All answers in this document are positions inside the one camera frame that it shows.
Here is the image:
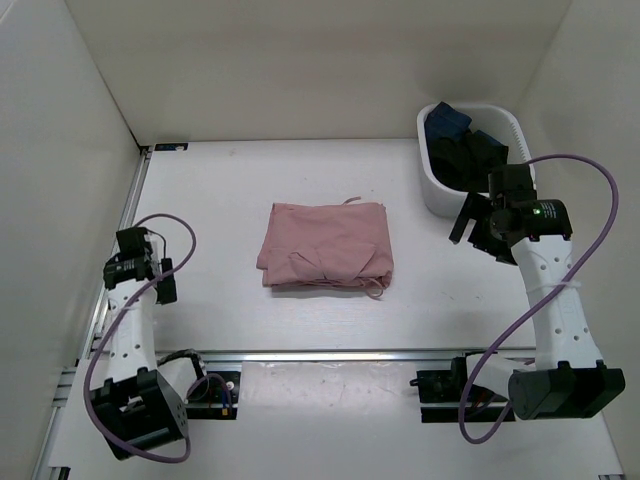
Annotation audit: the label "aluminium table rail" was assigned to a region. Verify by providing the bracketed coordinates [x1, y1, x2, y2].
[79, 144, 151, 361]
[154, 348, 539, 365]

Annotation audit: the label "aluminium front table rail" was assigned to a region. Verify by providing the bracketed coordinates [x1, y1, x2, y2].
[154, 348, 539, 365]

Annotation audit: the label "blue garment in basket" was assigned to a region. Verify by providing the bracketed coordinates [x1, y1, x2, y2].
[424, 102, 503, 147]

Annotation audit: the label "pink trousers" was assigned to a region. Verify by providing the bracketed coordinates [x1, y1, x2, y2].
[256, 197, 394, 299]

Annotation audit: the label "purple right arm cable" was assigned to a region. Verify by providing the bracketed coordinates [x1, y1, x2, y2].
[458, 152, 624, 445]

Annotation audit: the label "black clothes in basket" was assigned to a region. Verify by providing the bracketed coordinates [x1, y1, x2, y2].
[427, 141, 509, 193]

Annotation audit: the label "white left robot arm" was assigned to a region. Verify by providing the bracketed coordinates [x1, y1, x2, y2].
[87, 226, 210, 460]

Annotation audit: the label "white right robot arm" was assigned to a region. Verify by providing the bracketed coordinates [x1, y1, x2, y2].
[449, 164, 626, 420]

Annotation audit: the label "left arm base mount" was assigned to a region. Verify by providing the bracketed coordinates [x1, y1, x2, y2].
[159, 358, 242, 421]

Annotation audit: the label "white laundry basket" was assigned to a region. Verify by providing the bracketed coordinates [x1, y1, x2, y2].
[417, 102, 531, 218]

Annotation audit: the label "blue sticker label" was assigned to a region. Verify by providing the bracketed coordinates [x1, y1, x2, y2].
[154, 142, 189, 152]

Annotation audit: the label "aluminium left table rail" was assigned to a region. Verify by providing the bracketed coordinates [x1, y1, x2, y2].
[79, 144, 151, 361]

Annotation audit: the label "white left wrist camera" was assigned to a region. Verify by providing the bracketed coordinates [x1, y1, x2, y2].
[145, 230, 167, 264]

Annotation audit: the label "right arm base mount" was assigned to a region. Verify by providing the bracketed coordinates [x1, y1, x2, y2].
[409, 357, 506, 424]

